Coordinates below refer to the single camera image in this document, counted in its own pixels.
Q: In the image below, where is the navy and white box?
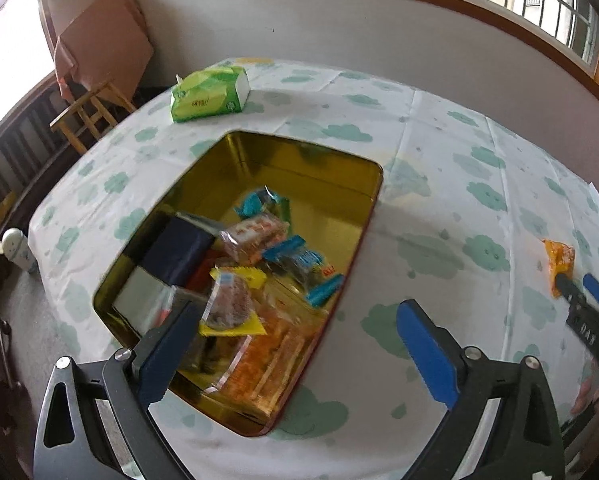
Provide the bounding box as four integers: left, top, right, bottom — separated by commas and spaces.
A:
112, 212, 216, 333

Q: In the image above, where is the brown board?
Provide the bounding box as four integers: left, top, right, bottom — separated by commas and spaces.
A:
54, 0, 155, 103

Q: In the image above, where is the cloud print tablecloth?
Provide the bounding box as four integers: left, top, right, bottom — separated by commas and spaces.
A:
27, 57, 599, 480

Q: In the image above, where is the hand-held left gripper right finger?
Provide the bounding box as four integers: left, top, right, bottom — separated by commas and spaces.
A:
397, 300, 565, 480

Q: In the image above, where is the yellow edged snack packet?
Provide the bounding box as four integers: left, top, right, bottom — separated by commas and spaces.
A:
200, 266, 268, 337

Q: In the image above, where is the grey green packet red label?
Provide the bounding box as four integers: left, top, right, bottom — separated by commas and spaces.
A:
152, 285, 210, 376

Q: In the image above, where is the person's right hand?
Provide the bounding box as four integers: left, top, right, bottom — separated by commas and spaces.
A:
571, 377, 599, 417

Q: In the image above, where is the clear packet of orange snacks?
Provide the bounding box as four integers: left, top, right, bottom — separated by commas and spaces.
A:
214, 305, 330, 411

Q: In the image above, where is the green tissue pack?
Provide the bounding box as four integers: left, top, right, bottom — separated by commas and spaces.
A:
170, 65, 251, 124

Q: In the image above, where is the red snack packet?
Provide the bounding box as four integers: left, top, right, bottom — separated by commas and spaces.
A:
194, 252, 225, 293

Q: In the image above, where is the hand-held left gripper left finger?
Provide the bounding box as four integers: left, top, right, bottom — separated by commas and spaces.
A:
32, 302, 203, 480

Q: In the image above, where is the blue candy packet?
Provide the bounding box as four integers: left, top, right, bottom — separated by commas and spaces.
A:
234, 186, 286, 220

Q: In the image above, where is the clear packet with blue ends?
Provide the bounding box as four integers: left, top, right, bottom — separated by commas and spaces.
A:
264, 235, 345, 308

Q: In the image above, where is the orange snack packet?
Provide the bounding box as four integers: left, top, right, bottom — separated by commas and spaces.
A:
542, 239, 577, 297

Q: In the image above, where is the dark wooden railing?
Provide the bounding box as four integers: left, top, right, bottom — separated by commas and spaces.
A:
0, 77, 80, 226

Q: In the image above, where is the gold tin box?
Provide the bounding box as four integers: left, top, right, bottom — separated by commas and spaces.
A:
92, 130, 385, 438

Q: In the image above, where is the white cartoon bottle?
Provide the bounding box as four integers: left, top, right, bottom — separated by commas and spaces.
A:
0, 227, 39, 275

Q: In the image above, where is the clear packet of brown snacks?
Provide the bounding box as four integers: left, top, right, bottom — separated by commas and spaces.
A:
220, 212, 289, 266

